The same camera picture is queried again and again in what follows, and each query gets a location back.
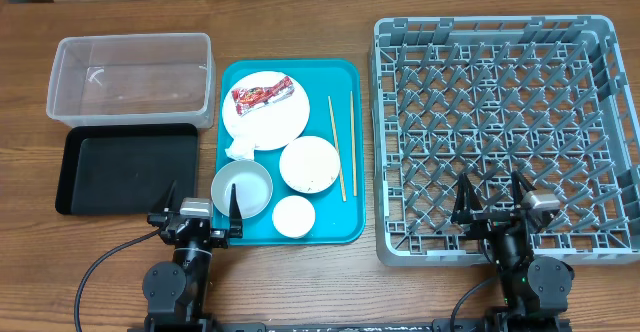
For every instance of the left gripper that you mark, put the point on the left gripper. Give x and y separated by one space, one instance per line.
220 238

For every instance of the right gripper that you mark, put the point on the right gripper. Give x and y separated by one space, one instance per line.
488 222

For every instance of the grey shallow bowl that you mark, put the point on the grey shallow bowl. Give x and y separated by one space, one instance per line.
253 184

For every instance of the white napkin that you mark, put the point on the white napkin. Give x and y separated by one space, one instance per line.
242 148

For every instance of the small white cup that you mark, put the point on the small white cup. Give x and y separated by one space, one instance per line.
294 216

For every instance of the large white plate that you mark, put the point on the large white plate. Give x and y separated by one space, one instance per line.
271 126

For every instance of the pink bowl with rice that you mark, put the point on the pink bowl with rice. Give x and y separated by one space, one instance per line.
309 164

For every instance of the red snack wrapper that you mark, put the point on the red snack wrapper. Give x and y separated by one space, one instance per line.
247 100

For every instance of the wooden chopstick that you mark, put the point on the wooden chopstick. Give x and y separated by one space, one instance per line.
336 145
353 145

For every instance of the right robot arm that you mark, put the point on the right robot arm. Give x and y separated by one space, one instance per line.
535 289

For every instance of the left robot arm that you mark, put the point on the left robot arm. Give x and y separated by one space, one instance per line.
175 290

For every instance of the grey dishwasher rack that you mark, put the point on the grey dishwasher rack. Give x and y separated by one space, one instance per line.
546 96

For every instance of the black plastic tray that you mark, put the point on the black plastic tray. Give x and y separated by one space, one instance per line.
122 170

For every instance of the clear plastic bin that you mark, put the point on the clear plastic bin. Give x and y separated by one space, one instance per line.
132 79

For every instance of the teal serving tray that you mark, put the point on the teal serving tray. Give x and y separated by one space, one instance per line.
337 222

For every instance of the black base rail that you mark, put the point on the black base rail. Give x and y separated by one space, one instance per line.
437 325

